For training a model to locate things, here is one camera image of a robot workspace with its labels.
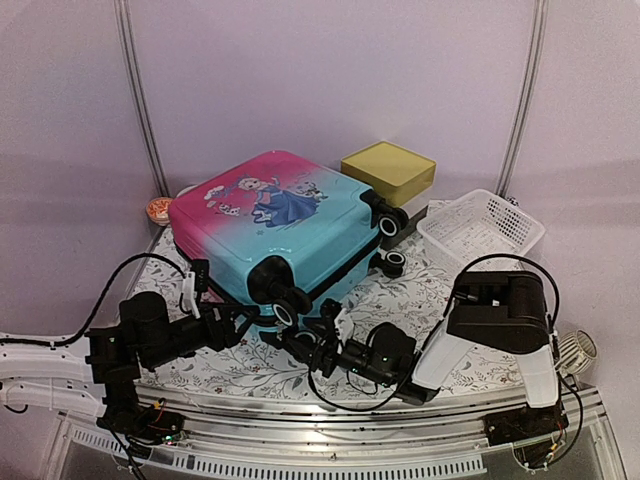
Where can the white ceramic bowl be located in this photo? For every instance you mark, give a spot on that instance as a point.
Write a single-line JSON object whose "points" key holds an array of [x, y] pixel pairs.
{"points": [[185, 190]]}

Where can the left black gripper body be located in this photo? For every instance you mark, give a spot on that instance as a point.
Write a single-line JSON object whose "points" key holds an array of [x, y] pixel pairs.
{"points": [[212, 338]]}

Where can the orange patterned ceramic bowl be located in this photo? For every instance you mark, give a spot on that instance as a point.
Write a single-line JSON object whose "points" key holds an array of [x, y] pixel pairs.
{"points": [[157, 210]]}

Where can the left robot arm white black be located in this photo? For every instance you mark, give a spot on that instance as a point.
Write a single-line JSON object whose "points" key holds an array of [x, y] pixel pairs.
{"points": [[112, 359]]}

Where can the floral white tablecloth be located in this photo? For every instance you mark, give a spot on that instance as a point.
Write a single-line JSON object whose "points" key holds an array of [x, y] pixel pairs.
{"points": [[415, 303]]}

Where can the right metal wall post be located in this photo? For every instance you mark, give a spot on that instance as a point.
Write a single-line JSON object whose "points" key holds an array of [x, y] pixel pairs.
{"points": [[525, 97]]}

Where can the metal wall post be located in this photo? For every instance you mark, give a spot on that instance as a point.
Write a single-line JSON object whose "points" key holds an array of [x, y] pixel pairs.
{"points": [[124, 21], [525, 97]]}

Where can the white plastic mesh basket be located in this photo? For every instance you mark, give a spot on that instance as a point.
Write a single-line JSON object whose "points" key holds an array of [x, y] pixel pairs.
{"points": [[476, 224]]}

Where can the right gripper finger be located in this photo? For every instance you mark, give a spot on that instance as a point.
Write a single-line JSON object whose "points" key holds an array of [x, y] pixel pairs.
{"points": [[318, 331], [300, 346]]}

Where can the yellow and white storage box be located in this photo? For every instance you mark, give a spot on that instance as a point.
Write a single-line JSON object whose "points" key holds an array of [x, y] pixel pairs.
{"points": [[401, 176]]}

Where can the aluminium front rail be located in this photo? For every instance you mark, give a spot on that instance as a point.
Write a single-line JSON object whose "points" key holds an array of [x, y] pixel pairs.
{"points": [[254, 438]]}

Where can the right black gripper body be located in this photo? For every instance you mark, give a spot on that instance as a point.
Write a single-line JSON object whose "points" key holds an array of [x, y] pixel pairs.
{"points": [[369, 372]]}

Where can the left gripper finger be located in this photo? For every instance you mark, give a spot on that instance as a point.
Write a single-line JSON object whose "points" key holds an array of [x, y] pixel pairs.
{"points": [[233, 316], [231, 334]]}

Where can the left metal wall post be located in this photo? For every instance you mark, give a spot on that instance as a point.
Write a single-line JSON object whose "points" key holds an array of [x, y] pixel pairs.
{"points": [[124, 21]]}

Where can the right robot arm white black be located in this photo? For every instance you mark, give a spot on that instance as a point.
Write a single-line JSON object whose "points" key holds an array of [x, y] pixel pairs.
{"points": [[502, 310]]}

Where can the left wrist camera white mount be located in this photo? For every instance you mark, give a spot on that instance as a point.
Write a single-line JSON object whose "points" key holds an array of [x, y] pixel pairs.
{"points": [[194, 285]]}

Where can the pink and teal kids suitcase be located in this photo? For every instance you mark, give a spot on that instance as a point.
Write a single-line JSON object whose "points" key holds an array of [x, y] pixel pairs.
{"points": [[283, 234]]}

